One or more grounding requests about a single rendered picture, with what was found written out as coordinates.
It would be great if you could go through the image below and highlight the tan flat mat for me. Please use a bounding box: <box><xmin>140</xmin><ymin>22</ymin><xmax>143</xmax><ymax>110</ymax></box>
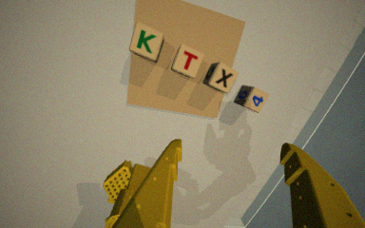
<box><xmin>127</xmin><ymin>0</ymin><xmax>245</xmax><ymax>118</ymax></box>

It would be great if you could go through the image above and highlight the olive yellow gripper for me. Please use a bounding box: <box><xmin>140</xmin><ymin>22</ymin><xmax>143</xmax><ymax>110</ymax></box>
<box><xmin>111</xmin><ymin>139</ymin><xmax>365</xmax><ymax>228</ymax></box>

